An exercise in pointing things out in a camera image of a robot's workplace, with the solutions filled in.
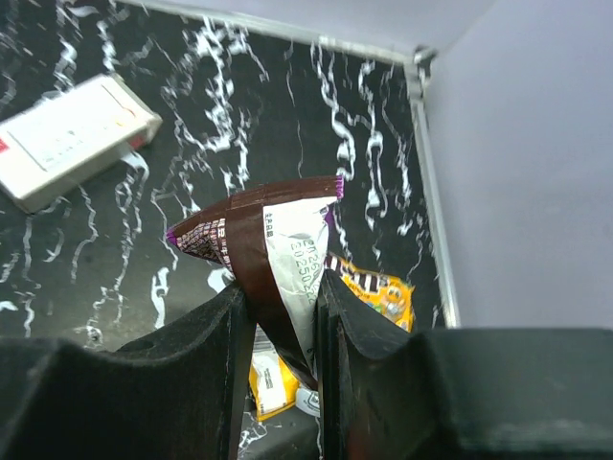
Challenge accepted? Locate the dark chocolate snack packet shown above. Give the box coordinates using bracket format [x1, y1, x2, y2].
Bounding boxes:
[166, 175, 344, 388]

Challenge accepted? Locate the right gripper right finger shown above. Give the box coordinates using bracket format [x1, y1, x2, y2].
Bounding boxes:
[316, 271, 612, 459]

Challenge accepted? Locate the yellow m&m packet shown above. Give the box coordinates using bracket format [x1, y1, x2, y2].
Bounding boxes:
[325, 252, 415, 332]

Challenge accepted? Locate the grey foil snack packet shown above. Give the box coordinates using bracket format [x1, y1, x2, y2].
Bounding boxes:
[295, 386, 320, 418]

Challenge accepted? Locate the yellow candy bar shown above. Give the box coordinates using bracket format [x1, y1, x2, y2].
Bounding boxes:
[249, 326, 300, 422]

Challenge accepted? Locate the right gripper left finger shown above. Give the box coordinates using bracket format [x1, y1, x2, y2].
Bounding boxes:
[1, 285, 255, 459]

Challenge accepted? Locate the small white cardboard box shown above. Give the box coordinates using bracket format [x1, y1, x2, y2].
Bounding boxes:
[1, 74, 162, 214]

